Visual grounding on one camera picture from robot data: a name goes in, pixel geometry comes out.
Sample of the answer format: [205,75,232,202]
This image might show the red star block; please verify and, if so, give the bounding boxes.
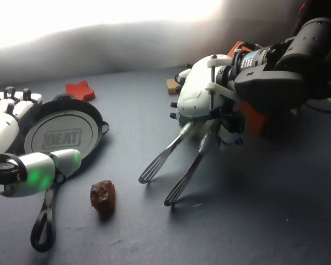
[65,79,96,102]

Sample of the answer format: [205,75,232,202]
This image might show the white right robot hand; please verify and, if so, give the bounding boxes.
[169,54,248,152]

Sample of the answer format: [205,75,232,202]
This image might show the large orange block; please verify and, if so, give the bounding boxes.
[227,40,271,136]

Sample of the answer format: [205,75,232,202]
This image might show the black cast iron skillet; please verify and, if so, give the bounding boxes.
[24,93,110,252]

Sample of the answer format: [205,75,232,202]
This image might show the brown food piece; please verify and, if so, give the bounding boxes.
[89,179,117,215]

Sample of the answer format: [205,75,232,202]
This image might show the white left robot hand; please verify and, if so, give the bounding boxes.
[0,86,83,198]

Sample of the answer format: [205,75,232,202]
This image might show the grey table cloth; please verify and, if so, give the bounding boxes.
[0,66,331,265]

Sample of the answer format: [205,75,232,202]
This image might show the metal tongs with handles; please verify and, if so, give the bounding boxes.
[138,121,218,207]

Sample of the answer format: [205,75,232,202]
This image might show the tan wooden block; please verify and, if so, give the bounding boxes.
[166,78,183,95]

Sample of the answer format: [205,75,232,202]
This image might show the white backdrop sheet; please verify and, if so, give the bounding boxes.
[0,0,303,88]

